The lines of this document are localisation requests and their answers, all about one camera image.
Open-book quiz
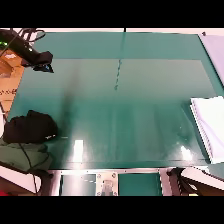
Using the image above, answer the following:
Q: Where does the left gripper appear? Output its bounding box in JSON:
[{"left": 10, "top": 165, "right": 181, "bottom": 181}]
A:
[{"left": 31, "top": 50, "right": 55, "bottom": 67}]

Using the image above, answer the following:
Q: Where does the black garment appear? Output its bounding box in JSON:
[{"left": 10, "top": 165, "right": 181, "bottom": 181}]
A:
[{"left": 2, "top": 109, "right": 60, "bottom": 145}]

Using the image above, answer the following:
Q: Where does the dark green garment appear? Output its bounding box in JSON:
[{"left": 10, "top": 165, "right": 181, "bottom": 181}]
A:
[{"left": 0, "top": 137, "right": 55, "bottom": 174}]

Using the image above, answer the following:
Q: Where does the pale garment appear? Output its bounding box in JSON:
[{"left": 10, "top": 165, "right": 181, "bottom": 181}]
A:
[{"left": 199, "top": 32, "right": 224, "bottom": 88}]

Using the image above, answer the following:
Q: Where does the black cable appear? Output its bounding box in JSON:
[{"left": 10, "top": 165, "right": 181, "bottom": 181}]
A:
[
  {"left": 17, "top": 142, "right": 38, "bottom": 196},
  {"left": 11, "top": 28, "right": 47, "bottom": 44}
]

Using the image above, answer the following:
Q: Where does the silver frame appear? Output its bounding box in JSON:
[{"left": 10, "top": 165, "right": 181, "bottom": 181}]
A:
[{"left": 49, "top": 167, "right": 175, "bottom": 197}]

